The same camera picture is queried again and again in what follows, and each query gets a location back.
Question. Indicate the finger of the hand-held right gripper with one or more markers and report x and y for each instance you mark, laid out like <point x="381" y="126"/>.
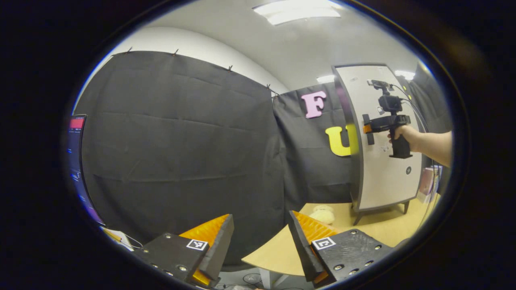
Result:
<point x="375" y="125"/>

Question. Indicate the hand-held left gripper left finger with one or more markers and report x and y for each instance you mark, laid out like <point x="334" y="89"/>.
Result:
<point x="219" y="249"/>

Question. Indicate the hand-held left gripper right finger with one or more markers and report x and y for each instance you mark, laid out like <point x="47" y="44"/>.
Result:
<point x="302" y="249"/>

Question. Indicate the grey white cabinet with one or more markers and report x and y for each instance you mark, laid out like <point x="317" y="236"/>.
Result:
<point x="383" y="181"/>

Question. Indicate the white cabinet door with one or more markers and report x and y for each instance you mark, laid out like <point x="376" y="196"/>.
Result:
<point x="383" y="185"/>

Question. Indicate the side ceiling light panel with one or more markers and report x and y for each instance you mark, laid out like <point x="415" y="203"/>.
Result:
<point x="405" y="75"/>

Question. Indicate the cream plush toy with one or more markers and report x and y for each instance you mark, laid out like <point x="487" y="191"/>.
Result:
<point x="322" y="215"/>

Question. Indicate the white table leg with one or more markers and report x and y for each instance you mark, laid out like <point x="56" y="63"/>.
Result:
<point x="270" y="280"/>

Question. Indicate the small distant ceiling light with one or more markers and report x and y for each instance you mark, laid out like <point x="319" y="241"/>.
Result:
<point x="324" y="79"/>

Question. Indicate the black backdrop cloth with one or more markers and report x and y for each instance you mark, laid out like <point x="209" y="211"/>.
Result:
<point x="177" y="153"/>

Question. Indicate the large ceiling light panel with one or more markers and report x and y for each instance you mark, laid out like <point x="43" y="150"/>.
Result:
<point x="298" y="11"/>

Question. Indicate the computer monitor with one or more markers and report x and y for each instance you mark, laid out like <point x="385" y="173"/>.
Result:
<point x="76" y="161"/>

